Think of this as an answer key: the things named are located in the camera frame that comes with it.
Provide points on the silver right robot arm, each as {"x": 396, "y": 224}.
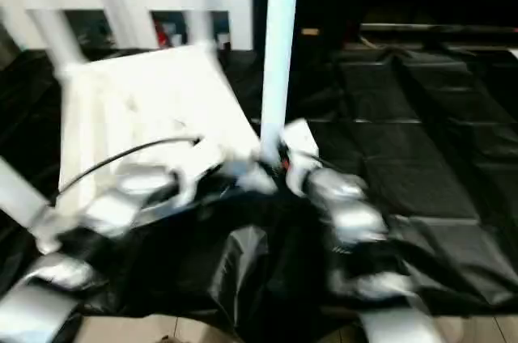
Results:
{"x": 352, "y": 209}

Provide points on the black case with yellow label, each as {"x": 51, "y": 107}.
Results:
{"x": 309, "y": 30}

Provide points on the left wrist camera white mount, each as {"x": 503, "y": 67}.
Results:
{"x": 194, "y": 173}

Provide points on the white plastic table top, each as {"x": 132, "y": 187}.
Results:
{"x": 162, "y": 88}

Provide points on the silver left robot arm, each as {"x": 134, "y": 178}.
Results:
{"x": 113, "y": 205}

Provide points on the white flat board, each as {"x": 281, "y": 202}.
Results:
{"x": 515, "y": 53}

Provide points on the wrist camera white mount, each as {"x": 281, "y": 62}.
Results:
{"x": 301, "y": 141}
{"x": 194, "y": 173}

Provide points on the black plastic mat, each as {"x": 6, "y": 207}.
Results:
{"x": 425, "y": 157}

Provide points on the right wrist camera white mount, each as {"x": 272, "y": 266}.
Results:
{"x": 301, "y": 141}

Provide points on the long grey metal bar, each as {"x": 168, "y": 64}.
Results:
{"x": 425, "y": 28}

